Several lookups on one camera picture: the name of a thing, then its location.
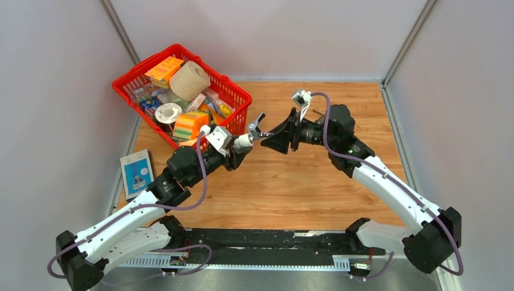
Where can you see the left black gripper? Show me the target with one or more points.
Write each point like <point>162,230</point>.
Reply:
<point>236,157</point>

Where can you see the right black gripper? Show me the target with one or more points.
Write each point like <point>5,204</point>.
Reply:
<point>289,132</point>

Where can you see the red plastic shopping basket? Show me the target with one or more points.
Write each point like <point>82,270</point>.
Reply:
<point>227,90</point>

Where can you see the white elbow fitting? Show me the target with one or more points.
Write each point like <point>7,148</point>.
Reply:
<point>243,141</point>

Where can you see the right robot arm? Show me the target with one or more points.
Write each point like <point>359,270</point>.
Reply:
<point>430,235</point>

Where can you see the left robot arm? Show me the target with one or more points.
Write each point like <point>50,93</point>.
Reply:
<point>84,258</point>

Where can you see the yellow snack packet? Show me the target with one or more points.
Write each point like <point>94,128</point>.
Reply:
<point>223,109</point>

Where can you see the orange striped sponge box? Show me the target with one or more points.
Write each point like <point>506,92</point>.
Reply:
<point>188,126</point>

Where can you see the white tape roll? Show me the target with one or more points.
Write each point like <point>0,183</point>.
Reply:
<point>168,113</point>

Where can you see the brown toilet paper roll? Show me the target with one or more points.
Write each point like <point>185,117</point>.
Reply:
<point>189,81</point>

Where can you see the blue small box in basket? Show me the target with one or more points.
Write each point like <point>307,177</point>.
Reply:
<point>149,106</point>

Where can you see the blue razor box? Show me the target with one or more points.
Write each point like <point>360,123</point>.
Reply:
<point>137,173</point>

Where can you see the orange patterned box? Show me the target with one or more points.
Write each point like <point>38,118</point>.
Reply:
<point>160,74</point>

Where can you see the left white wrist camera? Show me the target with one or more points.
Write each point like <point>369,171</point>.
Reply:
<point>218,137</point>

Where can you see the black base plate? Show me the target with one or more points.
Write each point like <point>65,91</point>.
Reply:
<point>272,250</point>

